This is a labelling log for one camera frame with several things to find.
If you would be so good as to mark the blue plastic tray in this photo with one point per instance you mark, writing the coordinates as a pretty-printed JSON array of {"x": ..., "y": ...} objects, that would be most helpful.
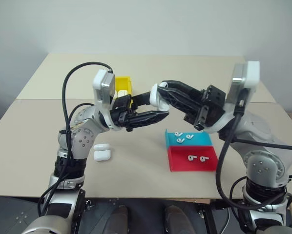
[{"x": 199, "y": 141}]

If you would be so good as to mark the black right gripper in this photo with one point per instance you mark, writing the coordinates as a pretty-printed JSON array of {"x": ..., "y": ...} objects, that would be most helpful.
[{"x": 209, "y": 104}]

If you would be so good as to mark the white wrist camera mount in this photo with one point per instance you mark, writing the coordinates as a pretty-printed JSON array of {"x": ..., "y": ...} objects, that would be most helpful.
[
  {"x": 251, "y": 75},
  {"x": 104, "y": 84}
]

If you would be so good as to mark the yellow plastic bin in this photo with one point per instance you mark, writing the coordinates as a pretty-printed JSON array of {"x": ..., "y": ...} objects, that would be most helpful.
[{"x": 122, "y": 84}]

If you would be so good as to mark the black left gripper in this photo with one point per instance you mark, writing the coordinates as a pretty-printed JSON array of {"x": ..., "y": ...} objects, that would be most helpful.
[{"x": 120, "y": 111}]

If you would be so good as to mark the white earbud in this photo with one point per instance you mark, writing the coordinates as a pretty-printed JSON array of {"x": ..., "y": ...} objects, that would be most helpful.
[
  {"x": 190, "y": 158},
  {"x": 190, "y": 136},
  {"x": 180, "y": 140},
  {"x": 203, "y": 159},
  {"x": 177, "y": 134}
]

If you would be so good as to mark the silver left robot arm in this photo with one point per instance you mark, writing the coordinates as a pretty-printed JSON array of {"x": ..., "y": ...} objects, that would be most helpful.
[{"x": 83, "y": 140}]

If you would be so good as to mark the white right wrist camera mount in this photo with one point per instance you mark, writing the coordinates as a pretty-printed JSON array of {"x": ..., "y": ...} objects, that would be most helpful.
[{"x": 251, "y": 75}]

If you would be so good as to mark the white earbud case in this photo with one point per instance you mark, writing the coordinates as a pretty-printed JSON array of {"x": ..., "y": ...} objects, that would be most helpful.
[
  {"x": 155, "y": 100},
  {"x": 102, "y": 156},
  {"x": 102, "y": 147},
  {"x": 121, "y": 92}
]

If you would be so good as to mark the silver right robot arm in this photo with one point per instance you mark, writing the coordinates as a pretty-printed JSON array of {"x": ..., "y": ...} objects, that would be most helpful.
[{"x": 260, "y": 165}]

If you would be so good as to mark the red plastic tray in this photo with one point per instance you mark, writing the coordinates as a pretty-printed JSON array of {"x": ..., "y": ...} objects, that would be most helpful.
[{"x": 182, "y": 163}]

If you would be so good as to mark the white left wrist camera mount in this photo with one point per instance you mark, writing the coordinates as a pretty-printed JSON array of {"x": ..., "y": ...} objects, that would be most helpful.
[{"x": 104, "y": 84}]

